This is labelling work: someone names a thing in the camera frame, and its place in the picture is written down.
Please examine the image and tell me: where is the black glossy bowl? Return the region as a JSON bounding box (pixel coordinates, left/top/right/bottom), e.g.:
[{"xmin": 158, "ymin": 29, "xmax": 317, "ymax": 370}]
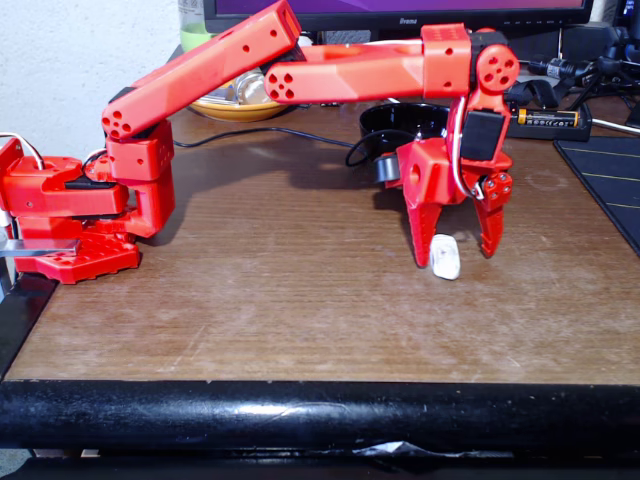
[{"xmin": 358, "ymin": 102, "xmax": 451, "ymax": 162}]

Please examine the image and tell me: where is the black battery charger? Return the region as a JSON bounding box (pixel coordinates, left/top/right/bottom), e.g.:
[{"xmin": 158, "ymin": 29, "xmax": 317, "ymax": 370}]
[{"xmin": 498, "ymin": 97, "xmax": 594, "ymax": 143}]

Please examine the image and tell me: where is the yellow and black battery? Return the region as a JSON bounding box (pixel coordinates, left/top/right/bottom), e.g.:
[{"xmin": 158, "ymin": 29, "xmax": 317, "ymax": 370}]
[{"xmin": 516, "ymin": 108, "xmax": 581, "ymax": 127}]

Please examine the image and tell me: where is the black mat with yellow lines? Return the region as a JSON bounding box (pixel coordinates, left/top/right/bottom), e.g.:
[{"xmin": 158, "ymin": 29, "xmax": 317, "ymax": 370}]
[{"xmin": 553, "ymin": 135, "xmax": 640, "ymax": 257}]

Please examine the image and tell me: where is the black flashlight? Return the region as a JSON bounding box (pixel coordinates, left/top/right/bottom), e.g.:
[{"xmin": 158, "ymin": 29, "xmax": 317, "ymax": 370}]
[{"xmin": 528, "ymin": 55, "xmax": 602, "ymax": 82}]

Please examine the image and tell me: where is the black computer monitor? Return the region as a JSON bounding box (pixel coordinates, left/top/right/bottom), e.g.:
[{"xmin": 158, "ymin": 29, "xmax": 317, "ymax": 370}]
[{"xmin": 203, "ymin": 0, "xmax": 596, "ymax": 34}]

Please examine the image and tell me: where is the clear glass jar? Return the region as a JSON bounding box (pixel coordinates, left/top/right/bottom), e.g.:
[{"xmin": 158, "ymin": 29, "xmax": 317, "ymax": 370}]
[{"xmin": 233, "ymin": 68, "xmax": 274, "ymax": 106}]

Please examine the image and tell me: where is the yellow plate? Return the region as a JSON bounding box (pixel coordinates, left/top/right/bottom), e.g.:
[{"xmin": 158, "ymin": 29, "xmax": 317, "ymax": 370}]
[{"xmin": 189, "ymin": 95, "xmax": 292, "ymax": 124}]

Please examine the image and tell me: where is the black padded table edge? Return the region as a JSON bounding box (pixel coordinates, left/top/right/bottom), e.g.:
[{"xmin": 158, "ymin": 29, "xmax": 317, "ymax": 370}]
[{"xmin": 0, "ymin": 378, "xmax": 640, "ymax": 452}]

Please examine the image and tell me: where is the green bottle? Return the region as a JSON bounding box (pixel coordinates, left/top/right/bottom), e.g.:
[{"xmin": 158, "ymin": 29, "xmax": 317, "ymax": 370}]
[{"xmin": 177, "ymin": 0, "xmax": 217, "ymax": 54}]

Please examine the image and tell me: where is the metal clamp bar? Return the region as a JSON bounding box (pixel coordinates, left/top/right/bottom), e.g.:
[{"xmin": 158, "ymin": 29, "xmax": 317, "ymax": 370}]
[{"xmin": 0, "ymin": 238, "xmax": 82, "ymax": 260}]

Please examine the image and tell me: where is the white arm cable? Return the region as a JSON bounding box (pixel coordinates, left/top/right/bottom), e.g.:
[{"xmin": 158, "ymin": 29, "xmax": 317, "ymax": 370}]
[{"xmin": 448, "ymin": 94, "xmax": 485, "ymax": 202}]

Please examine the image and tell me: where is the black strap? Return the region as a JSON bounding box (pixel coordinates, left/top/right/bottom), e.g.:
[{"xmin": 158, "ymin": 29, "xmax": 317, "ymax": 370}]
[{"xmin": 505, "ymin": 78, "xmax": 562, "ymax": 111}]

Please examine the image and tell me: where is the thin black cable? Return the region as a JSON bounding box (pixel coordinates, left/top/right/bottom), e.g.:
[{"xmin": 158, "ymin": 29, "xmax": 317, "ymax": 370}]
[{"xmin": 172, "ymin": 125, "xmax": 362, "ymax": 151}]

